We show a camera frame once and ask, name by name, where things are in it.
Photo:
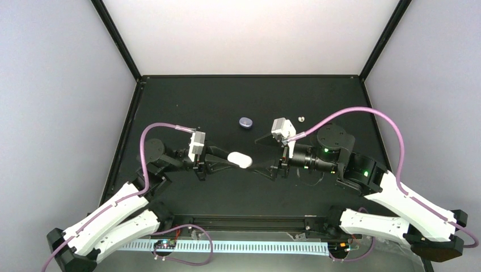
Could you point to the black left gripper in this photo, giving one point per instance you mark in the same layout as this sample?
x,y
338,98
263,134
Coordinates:
x,y
202,162

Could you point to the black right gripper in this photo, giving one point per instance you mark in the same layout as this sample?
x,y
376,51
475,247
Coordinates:
x,y
282,161

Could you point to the white oval capsule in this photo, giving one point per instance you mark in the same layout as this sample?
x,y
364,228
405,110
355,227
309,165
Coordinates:
x,y
240,159

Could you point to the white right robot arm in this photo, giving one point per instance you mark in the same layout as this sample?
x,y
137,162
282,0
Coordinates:
x,y
417,224

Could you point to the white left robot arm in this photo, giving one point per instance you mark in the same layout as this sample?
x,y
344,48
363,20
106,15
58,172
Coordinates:
x,y
136,210

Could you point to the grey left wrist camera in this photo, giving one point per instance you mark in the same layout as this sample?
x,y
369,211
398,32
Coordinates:
x,y
196,145

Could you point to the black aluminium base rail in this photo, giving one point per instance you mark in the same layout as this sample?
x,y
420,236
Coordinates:
x,y
314,227

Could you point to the light blue slotted cable duct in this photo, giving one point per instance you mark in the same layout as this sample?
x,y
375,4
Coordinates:
x,y
264,247

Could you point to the black frame post left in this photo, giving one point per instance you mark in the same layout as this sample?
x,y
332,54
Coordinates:
x,y
115,35

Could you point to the black frame post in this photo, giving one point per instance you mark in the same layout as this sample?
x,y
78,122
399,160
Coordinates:
x,y
386,34
115,35

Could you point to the black frame post right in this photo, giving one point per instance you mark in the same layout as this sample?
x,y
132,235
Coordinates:
x,y
386,34

